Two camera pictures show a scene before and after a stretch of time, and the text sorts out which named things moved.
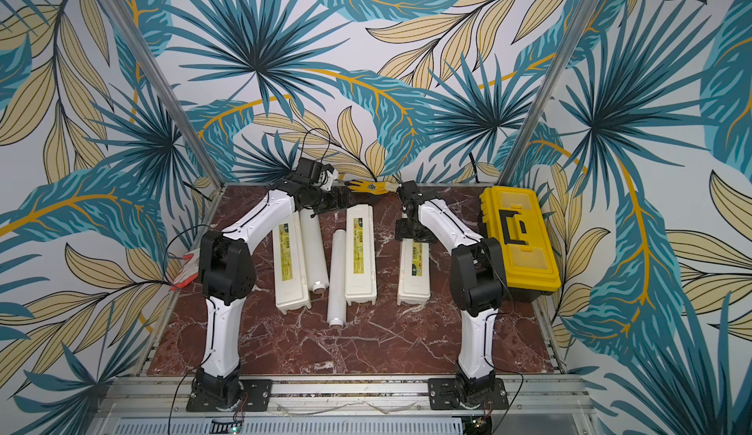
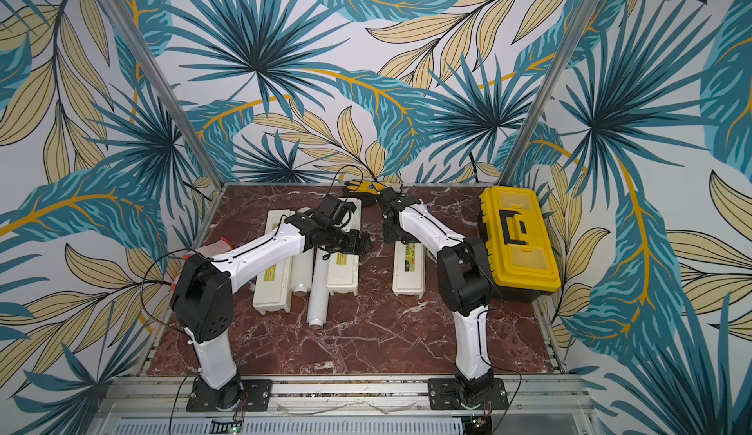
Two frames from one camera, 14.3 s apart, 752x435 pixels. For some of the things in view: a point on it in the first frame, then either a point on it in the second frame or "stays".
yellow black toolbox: [517, 226] stays
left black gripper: [336, 203] -> [352, 246]
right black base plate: [442, 395] stays
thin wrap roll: [338, 279] -> [318, 294]
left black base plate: [257, 396] stays
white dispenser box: [359, 270] -> [343, 268]
